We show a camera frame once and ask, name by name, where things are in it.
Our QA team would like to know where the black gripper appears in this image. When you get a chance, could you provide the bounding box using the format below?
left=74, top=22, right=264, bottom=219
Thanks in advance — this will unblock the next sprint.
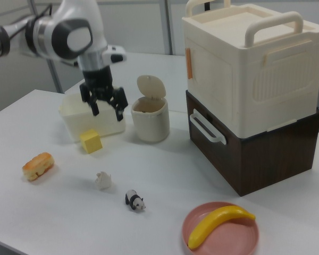
left=79, top=65, right=129, bottom=122

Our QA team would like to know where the cream mini trash can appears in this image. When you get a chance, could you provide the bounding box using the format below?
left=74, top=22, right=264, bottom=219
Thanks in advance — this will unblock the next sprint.
left=130, top=75, right=170, bottom=143

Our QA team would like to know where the white plastic open bin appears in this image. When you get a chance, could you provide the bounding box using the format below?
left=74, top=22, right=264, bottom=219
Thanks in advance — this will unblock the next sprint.
left=58, top=92, right=127, bottom=143

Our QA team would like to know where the yellow foam cube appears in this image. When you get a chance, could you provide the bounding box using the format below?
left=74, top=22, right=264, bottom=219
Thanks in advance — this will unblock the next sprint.
left=79, top=129, right=104, bottom=155

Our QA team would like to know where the crumpled white paper ball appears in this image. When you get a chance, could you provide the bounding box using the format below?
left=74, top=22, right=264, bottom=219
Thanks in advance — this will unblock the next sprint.
left=94, top=171, right=113, bottom=191

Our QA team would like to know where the toy bread loaf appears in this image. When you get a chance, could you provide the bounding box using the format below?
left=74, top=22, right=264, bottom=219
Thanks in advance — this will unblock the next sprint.
left=22, top=152, right=55, bottom=182

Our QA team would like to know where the toy panda figurine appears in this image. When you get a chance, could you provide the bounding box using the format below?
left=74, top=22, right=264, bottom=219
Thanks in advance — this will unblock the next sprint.
left=124, top=189, right=147, bottom=211

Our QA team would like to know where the cream plastic storage box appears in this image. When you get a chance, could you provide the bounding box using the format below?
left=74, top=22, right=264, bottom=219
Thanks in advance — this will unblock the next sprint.
left=181, top=0, right=319, bottom=139

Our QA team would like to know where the yellow toy banana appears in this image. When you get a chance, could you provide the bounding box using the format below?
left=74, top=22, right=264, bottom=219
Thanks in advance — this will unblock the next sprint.
left=188, top=205, right=256, bottom=250

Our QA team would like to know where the dark brown wooden box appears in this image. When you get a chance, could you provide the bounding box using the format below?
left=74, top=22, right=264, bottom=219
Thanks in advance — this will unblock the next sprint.
left=185, top=89, right=319, bottom=198

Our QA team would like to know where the pink plate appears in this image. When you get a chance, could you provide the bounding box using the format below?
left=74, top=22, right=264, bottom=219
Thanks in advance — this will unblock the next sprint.
left=182, top=201, right=261, bottom=255

